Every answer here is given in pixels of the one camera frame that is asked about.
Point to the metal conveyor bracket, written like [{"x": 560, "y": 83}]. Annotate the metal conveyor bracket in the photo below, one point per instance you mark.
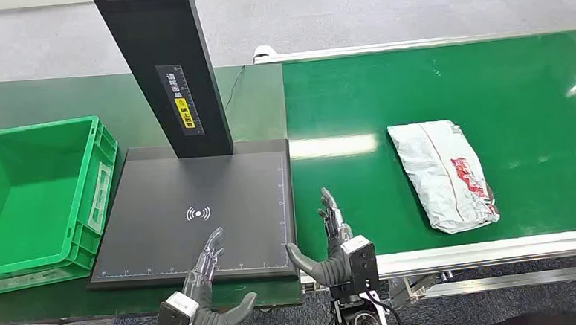
[{"x": 413, "y": 288}]

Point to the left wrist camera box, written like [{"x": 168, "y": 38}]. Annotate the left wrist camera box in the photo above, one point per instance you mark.
[{"x": 170, "y": 320}]

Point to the white poly mailer package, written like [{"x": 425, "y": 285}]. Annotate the white poly mailer package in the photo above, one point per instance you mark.
[{"x": 441, "y": 173}]

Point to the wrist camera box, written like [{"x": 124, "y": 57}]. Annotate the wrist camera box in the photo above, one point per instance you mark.
[
  {"x": 362, "y": 266},
  {"x": 170, "y": 320}
]

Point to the black inbound scanner machine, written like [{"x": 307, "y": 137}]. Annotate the black inbound scanner machine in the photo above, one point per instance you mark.
[{"x": 163, "y": 227}]

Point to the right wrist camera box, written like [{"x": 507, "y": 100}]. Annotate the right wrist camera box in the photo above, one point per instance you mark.
[{"x": 362, "y": 266}]

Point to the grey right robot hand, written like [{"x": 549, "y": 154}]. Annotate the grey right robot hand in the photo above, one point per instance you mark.
[{"x": 333, "y": 270}]

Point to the black yellow label sticker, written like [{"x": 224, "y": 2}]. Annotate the black yellow label sticker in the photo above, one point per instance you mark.
[{"x": 181, "y": 98}]

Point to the white conveyor roller end cap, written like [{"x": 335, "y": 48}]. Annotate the white conveyor roller end cap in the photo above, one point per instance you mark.
[{"x": 264, "y": 51}]

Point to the aluminium conveyor frame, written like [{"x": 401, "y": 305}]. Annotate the aluminium conveyor frame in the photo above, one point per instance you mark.
[{"x": 519, "y": 249}]

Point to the green conveyor belt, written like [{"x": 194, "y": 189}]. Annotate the green conveyor belt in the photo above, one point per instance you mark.
[{"x": 412, "y": 86}]

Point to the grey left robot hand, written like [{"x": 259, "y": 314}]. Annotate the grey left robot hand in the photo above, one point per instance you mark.
[{"x": 204, "y": 309}]

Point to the green plastic crate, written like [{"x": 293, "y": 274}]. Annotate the green plastic crate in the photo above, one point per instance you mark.
[{"x": 29, "y": 204}]

